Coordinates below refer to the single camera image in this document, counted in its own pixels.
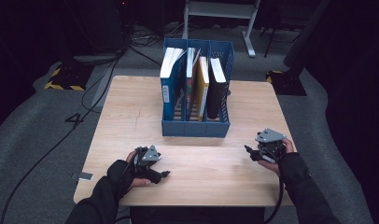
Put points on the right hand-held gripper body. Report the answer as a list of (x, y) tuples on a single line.
[(270, 136)]

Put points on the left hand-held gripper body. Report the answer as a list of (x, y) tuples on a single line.
[(151, 154)]

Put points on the blue plastic file rack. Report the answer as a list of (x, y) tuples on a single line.
[(193, 130)]

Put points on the blue book with mountain picture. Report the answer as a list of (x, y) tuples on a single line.
[(169, 87)]

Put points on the yellow book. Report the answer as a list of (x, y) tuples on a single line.
[(203, 84)]

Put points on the person's left hand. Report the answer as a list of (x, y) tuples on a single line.
[(122, 177)]

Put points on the person's right hand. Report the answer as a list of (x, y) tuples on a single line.
[(291, 168)]

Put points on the black yellow striped floor base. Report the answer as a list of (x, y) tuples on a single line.
[(287, 84), (69, 77)]

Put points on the grey tape piece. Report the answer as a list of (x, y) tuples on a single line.
[(85, 176)]

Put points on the black tripod legs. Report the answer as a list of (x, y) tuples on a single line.
[(273, 40)]

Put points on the black pole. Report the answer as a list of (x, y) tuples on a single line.
[(306, 31)]

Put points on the white metal stand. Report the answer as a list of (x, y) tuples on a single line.
[(221, 9)]

